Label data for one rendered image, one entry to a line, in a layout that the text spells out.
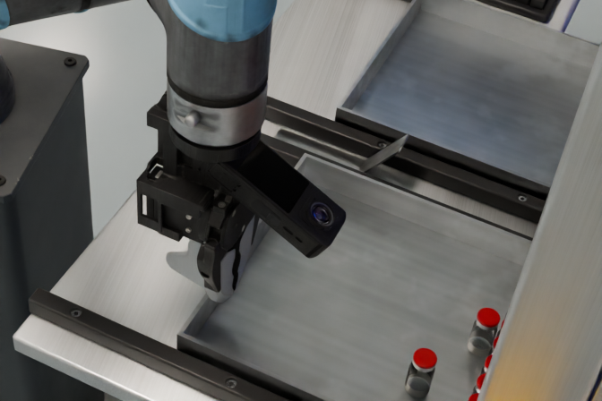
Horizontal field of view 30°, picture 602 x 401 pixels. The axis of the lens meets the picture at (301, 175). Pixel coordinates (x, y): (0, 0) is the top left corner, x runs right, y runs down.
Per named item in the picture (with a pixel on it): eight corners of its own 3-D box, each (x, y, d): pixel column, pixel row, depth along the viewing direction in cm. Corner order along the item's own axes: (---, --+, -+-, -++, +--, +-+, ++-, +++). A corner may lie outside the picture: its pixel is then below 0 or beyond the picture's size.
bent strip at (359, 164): (401, 174, 118) (409, 133, 114) (391, 192, 116) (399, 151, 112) (279, 129, 121) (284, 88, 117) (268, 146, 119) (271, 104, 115)
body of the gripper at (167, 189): (181, 174, 99) (182, 69, 90) (269, 210, 96) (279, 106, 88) (135, 231, 93) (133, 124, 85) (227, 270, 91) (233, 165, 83)
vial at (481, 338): (494, 343, 103) (504, 311, 100) (485, 361, 101) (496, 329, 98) (471, 334, 103) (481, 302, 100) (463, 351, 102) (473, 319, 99)
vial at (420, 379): (433, 383, 99) (441, 354, 96) (424, 402, 98) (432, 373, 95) (409, 373, 100) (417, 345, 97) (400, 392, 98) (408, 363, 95)
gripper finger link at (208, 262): (219, 260, 98) (222, 191, 92) (236, 268, 97) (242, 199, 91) (193, 297, 95) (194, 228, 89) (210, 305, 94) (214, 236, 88)
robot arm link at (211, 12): (248, -97, 80) (300, -30, 74) (241, 27, 87) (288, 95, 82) (143, -77, 77) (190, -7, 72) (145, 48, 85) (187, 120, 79)
